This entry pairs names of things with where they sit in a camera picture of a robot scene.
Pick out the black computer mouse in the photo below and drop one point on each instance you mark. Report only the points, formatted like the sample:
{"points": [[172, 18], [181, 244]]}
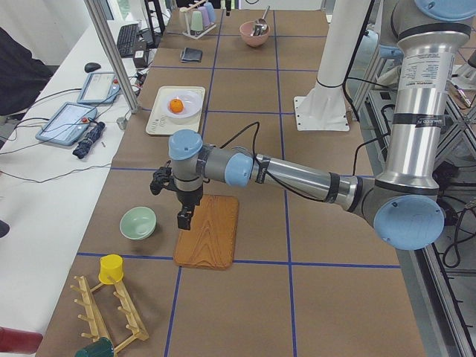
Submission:
{"points": [[91, 66]]}

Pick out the purple cup on rack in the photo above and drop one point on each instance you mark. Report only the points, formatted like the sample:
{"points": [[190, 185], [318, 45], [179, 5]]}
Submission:
{"points": [[208, 13]]}

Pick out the teach pendant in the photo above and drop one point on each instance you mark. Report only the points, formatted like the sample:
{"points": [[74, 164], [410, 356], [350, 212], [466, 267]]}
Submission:
{"points": [[99, 88], [67, 125]]}

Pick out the green bowl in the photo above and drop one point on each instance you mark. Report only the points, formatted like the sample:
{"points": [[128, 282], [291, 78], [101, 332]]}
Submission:
{"points": [[138, 223]]}

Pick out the grey folded cloth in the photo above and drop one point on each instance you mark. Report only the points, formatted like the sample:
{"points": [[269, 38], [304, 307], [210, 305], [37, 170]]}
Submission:
{"points": [[191, 55]]}

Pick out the black keyboard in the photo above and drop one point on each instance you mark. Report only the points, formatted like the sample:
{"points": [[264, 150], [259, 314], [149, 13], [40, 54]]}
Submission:
{"points": [[127, 37]]}

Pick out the small black box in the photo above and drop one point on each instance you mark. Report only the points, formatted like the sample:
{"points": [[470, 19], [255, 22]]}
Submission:
{"points": [[141, 59]]}

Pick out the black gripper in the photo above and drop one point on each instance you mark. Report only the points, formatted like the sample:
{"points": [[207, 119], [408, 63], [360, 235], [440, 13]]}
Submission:
{"points": [[189, 197]]}

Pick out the dark green cup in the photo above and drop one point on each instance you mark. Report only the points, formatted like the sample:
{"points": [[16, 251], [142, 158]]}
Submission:
{"points": [[103, 347]]}

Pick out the red bottle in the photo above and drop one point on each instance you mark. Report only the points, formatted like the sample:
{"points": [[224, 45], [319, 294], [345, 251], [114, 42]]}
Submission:
{"points": [[19, 341]]}

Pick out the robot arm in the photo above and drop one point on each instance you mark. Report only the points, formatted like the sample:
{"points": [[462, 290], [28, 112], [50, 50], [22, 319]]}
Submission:
{"points": [[400, 203]]}

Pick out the orange fruit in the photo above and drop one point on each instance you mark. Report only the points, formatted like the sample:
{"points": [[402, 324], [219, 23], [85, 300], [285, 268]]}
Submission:
{"points": [[176, 106]]}

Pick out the green cup on rack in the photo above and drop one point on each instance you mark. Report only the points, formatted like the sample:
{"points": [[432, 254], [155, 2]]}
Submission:
{"points": [[196, 23]]}

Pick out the near teach pendant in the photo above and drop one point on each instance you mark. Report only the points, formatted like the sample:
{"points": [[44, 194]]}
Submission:
{"points": [[67, 125]]}

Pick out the pink bowl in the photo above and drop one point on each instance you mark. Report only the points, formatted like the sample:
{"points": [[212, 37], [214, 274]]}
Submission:
{"points": [[246, 30]]}

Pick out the yellow cup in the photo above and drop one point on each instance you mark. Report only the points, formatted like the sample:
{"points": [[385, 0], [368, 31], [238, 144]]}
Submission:
{"points": [[111, 269]]}

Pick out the far teach pendant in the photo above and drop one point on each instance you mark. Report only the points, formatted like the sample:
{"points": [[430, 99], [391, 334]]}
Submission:
{"points": [[99, 88]]}

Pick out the cream bear tray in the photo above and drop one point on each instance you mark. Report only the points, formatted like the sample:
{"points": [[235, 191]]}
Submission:
{"points": [[161, 124]]}

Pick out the white wire cup rack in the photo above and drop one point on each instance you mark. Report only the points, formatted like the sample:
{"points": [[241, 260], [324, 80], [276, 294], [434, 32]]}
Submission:
{"points": [[198, 34]]}

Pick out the wooden cup rack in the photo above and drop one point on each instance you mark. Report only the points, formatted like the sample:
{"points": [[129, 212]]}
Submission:
{"points": [[109, 314]]}

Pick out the folded dark umbrella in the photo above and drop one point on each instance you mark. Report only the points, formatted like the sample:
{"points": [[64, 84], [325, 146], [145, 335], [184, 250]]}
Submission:
{"points": [[84, 146]]}

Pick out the wooden cutting board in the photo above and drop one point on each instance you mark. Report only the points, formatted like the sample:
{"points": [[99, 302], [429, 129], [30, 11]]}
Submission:
{"points": [[210, 242]]}

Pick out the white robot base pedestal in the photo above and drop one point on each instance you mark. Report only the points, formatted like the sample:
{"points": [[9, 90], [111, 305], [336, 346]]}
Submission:
{"points": [[324, 108]]}

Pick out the white plate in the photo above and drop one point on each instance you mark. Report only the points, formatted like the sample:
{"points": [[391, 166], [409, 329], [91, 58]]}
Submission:
{"points": [[192, 103]]}

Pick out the aluminium frame post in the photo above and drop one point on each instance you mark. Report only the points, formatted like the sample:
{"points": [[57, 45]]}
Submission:
{"points": [[104, 34]]}

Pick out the metal ice scoop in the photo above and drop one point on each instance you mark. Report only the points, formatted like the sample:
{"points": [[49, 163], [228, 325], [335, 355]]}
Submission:
{"points": [[260, 25]]}

